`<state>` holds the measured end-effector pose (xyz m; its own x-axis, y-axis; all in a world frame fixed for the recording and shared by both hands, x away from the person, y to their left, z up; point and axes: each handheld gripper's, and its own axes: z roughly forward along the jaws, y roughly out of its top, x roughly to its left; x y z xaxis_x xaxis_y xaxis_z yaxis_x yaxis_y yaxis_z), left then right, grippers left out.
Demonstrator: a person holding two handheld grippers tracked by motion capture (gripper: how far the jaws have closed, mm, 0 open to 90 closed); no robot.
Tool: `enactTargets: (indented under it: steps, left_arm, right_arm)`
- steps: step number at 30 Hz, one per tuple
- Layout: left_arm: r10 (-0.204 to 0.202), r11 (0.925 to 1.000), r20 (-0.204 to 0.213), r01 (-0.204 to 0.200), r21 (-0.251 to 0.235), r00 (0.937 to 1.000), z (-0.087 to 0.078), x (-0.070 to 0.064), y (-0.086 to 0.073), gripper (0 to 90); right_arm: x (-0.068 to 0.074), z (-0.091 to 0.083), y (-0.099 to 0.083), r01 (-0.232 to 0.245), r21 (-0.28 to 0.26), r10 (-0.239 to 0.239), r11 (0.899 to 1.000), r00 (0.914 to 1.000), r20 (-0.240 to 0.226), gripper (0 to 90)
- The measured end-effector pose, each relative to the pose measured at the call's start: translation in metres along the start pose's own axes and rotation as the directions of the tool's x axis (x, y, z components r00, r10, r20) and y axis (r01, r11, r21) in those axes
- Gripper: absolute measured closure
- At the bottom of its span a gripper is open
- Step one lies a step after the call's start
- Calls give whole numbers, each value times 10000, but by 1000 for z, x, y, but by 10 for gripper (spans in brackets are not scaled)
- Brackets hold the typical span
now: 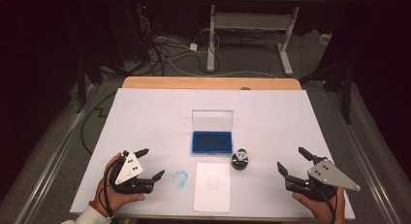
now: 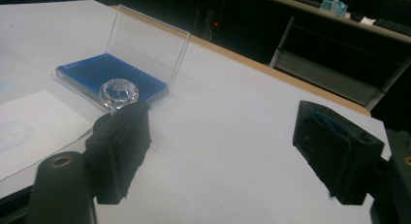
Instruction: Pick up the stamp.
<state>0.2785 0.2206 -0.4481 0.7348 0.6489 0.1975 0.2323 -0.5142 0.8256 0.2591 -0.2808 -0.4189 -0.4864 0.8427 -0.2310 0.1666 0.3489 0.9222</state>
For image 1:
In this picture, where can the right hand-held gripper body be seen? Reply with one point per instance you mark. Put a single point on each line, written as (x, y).
(323, 175)

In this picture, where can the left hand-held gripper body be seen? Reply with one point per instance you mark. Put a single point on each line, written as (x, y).
(129, 169)

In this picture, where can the black round stamp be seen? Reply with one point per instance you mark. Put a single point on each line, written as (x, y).
(239, 162)

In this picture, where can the white paper sheet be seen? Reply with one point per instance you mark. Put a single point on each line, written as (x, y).
(211, 201)

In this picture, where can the person's right hand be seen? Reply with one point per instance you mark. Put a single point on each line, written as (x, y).
(320, 209)

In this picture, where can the person's left hand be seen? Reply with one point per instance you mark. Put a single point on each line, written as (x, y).
(113, 199)

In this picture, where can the clear round cap blue stained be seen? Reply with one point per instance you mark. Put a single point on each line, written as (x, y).
(180, 179)

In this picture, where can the large white board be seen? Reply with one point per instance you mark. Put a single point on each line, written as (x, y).
(155, 120)

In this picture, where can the person's left white sleeve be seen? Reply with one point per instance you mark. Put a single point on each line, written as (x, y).
(92, 217)

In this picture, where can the blue ink pad clear lid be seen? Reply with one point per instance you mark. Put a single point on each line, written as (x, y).
(212, 141)

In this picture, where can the black metal stand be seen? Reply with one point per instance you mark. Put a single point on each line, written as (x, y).
(347, 98)

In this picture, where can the wooden table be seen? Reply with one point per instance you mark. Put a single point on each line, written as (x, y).
(194, 83)

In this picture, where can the white power adapter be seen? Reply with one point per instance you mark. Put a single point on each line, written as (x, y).
(193, 47)

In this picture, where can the metal floor rail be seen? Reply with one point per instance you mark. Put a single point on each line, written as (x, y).
(368, 172)
(51, 166)

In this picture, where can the white metal desk frame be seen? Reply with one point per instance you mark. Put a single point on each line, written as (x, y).
(252, 21)

